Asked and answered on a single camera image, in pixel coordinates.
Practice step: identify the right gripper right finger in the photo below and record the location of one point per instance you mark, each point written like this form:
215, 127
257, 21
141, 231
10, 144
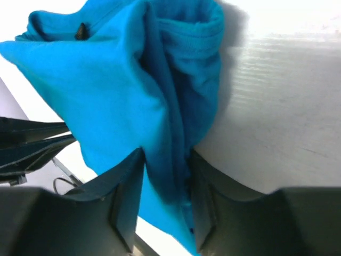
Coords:
232, 219

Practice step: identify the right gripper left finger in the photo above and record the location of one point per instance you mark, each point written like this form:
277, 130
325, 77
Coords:
96, 218

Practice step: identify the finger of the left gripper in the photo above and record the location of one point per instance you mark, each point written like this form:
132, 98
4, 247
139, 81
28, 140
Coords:
17, 131
18, 161

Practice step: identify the blue t shirt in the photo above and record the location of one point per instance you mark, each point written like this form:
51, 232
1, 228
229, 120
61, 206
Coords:
129, 74

